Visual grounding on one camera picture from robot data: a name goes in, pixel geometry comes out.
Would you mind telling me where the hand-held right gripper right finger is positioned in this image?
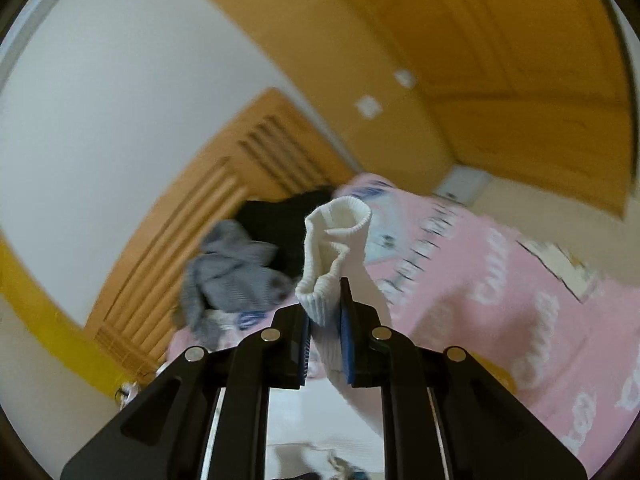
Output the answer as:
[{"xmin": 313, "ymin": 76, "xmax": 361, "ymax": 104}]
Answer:
[{"xmin": 339, "ymin": 277, "xmax": 587, "ymax": 480}]

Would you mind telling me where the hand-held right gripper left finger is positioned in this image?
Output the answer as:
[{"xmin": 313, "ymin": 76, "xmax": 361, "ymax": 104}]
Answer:
[{"xmin": 60, "ymin": 304, "xmax": 314, "ymax": 480}]

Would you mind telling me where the white knit sweater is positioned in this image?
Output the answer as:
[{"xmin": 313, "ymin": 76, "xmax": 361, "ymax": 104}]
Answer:
[{"xmin": 295, "ymin": 197, "xmax": 394, "ymax": 448}]

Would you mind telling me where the grey garment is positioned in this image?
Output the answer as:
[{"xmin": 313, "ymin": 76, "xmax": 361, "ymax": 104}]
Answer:
[{"xmin": 172, "ymin": 219, "xmax": 296, "ymax": 352}]

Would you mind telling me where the black garment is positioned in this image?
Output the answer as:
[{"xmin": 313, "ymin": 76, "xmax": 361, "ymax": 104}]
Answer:
[{"xmin": 234, "ymin": 186, "xmax": 337, "ymax": 307}]

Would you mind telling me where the pink printed blanket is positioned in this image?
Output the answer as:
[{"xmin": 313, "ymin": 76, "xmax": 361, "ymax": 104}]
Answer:
[{"xmin": 165, "ymin": 172, "xmax": 635, "ymax": 480}]

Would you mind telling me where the slatted wooden headboard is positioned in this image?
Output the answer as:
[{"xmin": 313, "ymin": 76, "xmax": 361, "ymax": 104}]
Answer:
[{"xmin": 82, "ymin": 87, "xmax": 362, "ymax": 377}]

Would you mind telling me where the white box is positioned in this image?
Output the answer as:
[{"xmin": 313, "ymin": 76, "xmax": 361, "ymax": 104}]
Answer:
[{"xmin": 433, "ymin": 166, "xmax": 492, "ymax": 204}]

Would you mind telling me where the wooden panel door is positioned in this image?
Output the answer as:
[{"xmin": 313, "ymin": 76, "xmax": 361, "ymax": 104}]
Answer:
[{"xmin": 320, "ymin": 0, "xmax": 637, "ymax": 219}]

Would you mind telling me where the white wall switch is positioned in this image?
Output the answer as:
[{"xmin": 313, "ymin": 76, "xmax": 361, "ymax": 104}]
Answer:
[{"xmin": 355, "ymin": 94, "xmax": 384, "ymax": 121}]

